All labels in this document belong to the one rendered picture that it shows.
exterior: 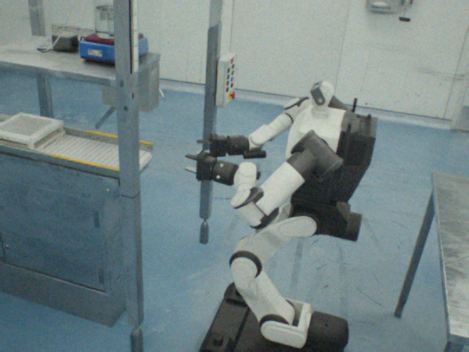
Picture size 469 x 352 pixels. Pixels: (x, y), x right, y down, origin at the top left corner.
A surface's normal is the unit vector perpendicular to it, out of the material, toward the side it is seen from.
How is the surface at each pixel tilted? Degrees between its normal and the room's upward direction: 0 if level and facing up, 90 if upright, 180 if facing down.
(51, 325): 0
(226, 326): 0
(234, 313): 0
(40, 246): 90
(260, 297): 90
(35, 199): 90
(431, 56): 90
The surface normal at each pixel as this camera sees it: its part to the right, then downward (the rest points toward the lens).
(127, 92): -0.29, 0.44
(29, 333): 0.07, -0.87
